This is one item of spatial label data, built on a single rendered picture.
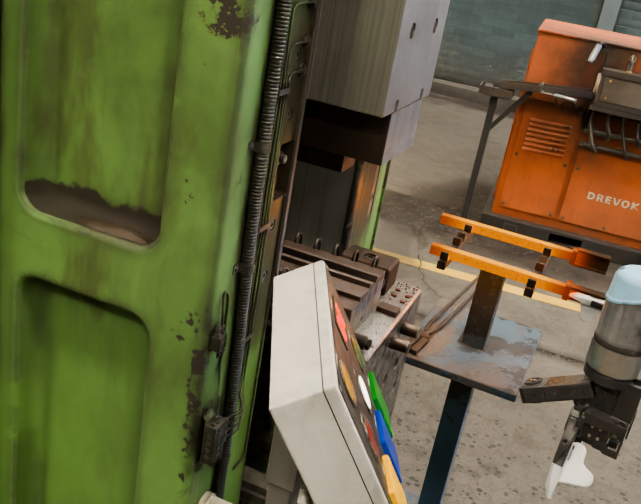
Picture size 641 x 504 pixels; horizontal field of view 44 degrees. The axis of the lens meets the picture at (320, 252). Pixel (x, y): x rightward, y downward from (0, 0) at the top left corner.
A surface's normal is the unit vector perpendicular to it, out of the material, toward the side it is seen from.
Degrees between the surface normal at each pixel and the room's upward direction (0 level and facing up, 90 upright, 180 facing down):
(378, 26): 90
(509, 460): 0
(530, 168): 90
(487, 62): 90
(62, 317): 90
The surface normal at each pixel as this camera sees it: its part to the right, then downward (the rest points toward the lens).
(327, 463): 0.04, 0.40
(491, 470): 0.16, -0.91
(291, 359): -0.35, -0.85
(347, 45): -0.38, 0.30
